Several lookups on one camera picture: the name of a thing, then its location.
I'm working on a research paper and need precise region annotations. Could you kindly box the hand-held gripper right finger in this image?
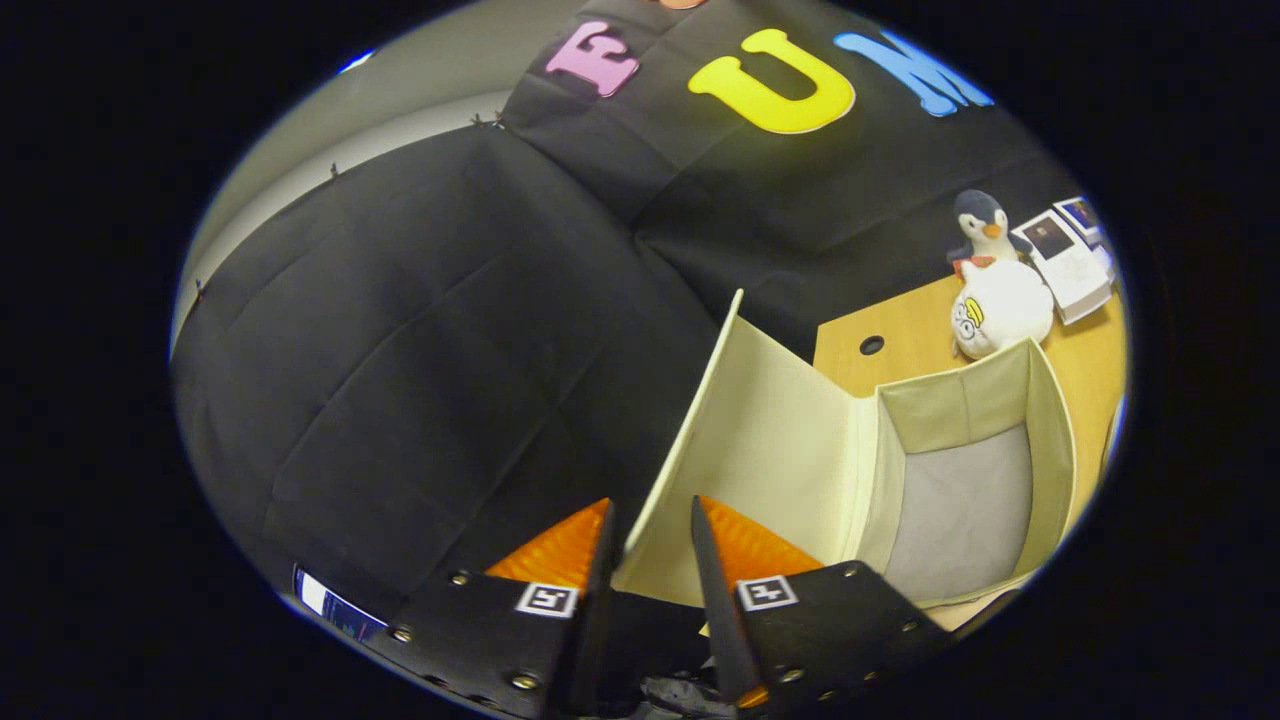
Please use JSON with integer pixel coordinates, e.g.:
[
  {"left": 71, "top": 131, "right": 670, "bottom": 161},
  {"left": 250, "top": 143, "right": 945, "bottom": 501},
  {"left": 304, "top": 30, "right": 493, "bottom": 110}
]
[{"left": 690, "top": 495, "right": 956, "bottom": 711}]

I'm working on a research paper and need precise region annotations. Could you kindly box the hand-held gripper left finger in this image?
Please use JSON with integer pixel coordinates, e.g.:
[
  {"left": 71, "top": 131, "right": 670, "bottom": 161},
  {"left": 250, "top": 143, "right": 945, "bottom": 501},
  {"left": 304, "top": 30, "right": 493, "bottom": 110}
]
[{"left": 365, "top": 498, "right": 618, "bottom": 720}]

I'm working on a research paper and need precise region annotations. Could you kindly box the book with blue picture cover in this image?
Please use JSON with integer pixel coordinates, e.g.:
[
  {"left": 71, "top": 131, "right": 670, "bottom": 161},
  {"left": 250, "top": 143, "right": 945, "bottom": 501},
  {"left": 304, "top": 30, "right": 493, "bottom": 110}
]
[{"left": 1054, "top": 195, "right": 1109, "bottom": 251}]

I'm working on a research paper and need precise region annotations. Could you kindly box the white book with portrait cover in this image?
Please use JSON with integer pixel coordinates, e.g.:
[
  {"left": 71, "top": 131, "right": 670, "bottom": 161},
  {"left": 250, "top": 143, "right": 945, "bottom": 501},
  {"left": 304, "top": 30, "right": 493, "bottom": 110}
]
[{"left": 1010, "top": 209, "right": 1116, "bottom": 327}]

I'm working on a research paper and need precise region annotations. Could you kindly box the blue and white object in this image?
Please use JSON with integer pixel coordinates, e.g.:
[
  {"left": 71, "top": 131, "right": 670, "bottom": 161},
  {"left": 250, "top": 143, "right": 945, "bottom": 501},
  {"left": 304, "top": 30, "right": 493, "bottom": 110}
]
[{"left": 293, "top": 566, "right": 389, "bottom": 643}]

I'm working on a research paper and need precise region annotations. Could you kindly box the black backdrop cloth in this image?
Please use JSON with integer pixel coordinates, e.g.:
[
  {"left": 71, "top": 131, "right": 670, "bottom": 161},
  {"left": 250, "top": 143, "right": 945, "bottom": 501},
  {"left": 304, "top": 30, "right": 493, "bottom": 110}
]
[{"left": 172, "top": 0, "right": 1081, "bottom": 626}]

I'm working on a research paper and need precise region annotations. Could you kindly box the grey fabric storage box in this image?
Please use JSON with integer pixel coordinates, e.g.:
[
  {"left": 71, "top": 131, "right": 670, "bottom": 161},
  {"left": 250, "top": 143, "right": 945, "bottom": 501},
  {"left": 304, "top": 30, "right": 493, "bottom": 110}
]
[{"left": 612, "top": 290, "right": 1079, "bottom": 633}]

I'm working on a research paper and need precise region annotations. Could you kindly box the white plush toy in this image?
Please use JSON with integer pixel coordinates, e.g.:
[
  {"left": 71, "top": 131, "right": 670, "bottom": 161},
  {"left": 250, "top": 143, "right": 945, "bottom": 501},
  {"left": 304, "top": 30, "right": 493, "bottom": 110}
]
[{"left": 949, "top": 260, "right": 1056, "bottom": 362}]

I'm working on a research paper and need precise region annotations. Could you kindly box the penguin plush toy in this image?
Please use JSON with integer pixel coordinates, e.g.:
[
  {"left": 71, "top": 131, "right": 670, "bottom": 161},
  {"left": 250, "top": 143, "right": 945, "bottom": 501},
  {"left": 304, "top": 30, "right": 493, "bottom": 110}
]
[{"left": 945, "top": 189, "right": 1036, "bottom": 281}]

